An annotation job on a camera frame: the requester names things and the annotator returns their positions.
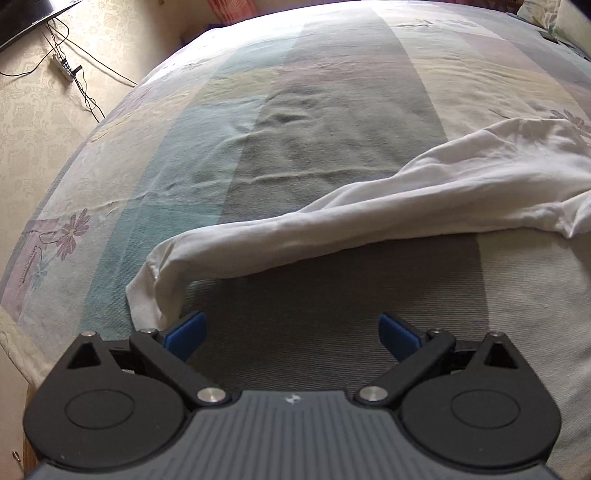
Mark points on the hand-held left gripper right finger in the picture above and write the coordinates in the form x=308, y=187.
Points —
x=397, y=337

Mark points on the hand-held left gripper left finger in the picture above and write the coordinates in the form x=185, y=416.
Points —
x=187, y=334

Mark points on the white printed sweatshirt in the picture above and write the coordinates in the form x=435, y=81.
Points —
x=369, y=207

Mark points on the bed with checked sheet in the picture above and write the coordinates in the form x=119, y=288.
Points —
x=323, y=115

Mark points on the white power strip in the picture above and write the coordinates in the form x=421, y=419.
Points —
x=62, y=67

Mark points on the pink striped curtain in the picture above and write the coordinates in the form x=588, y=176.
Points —
x=231, y=11

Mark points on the black television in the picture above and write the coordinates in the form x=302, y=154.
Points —
x=23, y=18

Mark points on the large pale printed pillow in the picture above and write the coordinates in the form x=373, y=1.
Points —
x=572, y=18

